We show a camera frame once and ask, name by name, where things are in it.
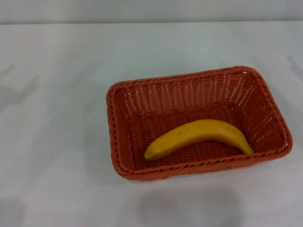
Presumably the orange woven rectangular basket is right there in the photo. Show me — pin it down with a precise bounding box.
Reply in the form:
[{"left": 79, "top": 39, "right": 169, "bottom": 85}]
[{"left": 105, "top": 66, "right": 294, "bottom": 182}]

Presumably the yellow banana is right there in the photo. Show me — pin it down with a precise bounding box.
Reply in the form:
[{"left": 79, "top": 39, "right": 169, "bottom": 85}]
[{"left": 144, "top": 119, "right": 255, "bottom": 162}]

